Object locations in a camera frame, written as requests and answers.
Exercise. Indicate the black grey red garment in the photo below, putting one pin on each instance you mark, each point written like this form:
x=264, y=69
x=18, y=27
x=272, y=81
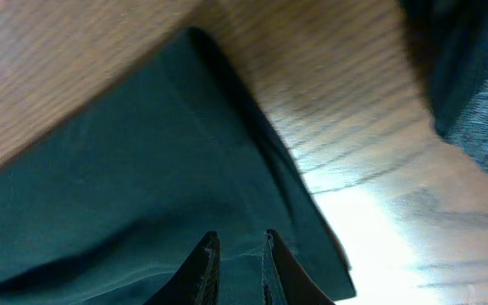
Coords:
x=451, y=39

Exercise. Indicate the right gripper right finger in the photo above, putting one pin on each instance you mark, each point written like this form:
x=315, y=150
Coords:
x=284, y=280

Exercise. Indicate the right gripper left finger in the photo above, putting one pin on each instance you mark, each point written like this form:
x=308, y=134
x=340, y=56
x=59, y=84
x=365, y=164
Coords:
x=196, y=282

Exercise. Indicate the black Sydrogen polo shirt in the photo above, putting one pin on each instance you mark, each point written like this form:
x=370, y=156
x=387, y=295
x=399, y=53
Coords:
x=106, y=208

